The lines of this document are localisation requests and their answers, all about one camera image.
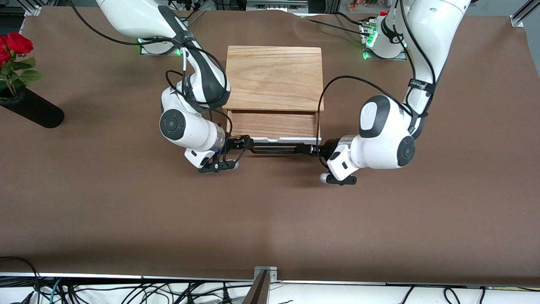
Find white-front drawer with black handle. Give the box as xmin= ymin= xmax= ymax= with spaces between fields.
xmin=227 ymin=111 xmax=322 ymax=155

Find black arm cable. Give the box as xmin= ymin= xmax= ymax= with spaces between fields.
xmin=67 ymin=0 xmax=248 ymax=168
xmin=316 ymin=0 xmax=437 ymax=169

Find aluminium frame post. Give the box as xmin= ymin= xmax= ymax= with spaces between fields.
xmin=508 ymin=0 xmax=540 ymax=28
xmin=17 ymin=0 xmax=48 ymax=17

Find grey electronics box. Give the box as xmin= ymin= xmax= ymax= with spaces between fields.
xmin=246 ymin=0 xmax=309 ymax=13

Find black base power cable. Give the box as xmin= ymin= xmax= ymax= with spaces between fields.
xmin=335 ymin=11 xmax=370 ymax=26
xmin=303 ymin=18 xmax=367 ymax=36

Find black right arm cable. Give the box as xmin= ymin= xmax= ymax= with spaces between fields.
xmin=67 ymin=0 xmax=248 ymax=168

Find light wooden drawer cabinet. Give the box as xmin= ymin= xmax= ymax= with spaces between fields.
xmin=222 ymin=46 xmax=324 ymax=119

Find orange artificial flowers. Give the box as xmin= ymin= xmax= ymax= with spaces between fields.
xmin=348 ymin=0 xmax=382 ymax=11

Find brown table mat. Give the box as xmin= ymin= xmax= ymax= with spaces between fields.
xmin=0 ymin=6 xmax=540 ymax=286

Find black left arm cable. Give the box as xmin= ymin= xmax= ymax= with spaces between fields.
xmin=316 ymin=0 xmax=437 ymax=169

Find red artificial rose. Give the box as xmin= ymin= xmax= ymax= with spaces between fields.
xmin=0 ymin=32 xmax=46 ymax=98

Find grey base cable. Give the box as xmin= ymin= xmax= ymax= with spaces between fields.
xmin=185 ymin=8 xmax=208 ymax=28

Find dark camera stand pole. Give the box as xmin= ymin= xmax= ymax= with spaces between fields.
xmin=242 ymin=270 xmax=270 ymax=304

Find metal clamp bracket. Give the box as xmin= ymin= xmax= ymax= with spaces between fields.
xmin=254 ymin=266 xmax=278 ymax=282

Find black looped floor cable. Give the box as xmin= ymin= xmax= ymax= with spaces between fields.
xmin=0 ymin=256 xmax=41 ymax=293

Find teal floor cable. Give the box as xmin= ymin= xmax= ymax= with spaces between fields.
xmin=48 ymin=278 xmax=64 ymax=304

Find aluminium table edge rail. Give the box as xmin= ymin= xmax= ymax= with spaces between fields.
xmin=0 ymin=272 xmax=540 ymax=290

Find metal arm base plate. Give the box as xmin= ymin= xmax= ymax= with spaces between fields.
xmin=139 ymin=41 xmax=185 ymax=56
xmin=362 ymin=20 xmax=408 ymax=61

